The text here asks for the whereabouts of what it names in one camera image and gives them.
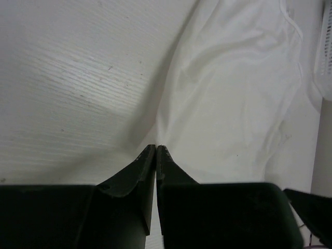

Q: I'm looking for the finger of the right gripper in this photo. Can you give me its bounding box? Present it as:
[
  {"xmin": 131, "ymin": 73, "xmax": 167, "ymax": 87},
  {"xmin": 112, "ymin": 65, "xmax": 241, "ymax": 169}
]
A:
[{"xmin": 283, "ymin": 189, "xmax": 331, "ymax": 246}]

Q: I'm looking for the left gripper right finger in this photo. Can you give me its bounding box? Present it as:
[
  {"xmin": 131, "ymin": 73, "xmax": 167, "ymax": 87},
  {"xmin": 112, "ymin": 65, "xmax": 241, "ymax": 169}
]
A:
[{"xmin": 156, "ymin": 146, "xmax": 303, "ymax": 248}]

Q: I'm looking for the white plastic basket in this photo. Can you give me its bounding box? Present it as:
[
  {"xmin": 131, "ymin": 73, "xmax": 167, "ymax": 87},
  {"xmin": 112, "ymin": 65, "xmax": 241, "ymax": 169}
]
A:
[{"xmin": 314, "ymin": 1, "xmax": 331, "ymax": 101}]

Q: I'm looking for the white tank top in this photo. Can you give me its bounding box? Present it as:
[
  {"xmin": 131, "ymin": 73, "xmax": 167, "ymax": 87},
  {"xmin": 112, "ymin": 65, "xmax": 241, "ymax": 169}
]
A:
[{"xmin": 156, "ymin": 1, "xmax": 324, "ymax": 190}]

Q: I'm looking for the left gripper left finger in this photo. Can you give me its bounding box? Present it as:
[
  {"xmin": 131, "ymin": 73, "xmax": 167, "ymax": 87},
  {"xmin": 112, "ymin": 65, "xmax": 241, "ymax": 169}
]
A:
[{"xmin": 1, "ymin": 145, "xmax": 156, "ymax": 248}]

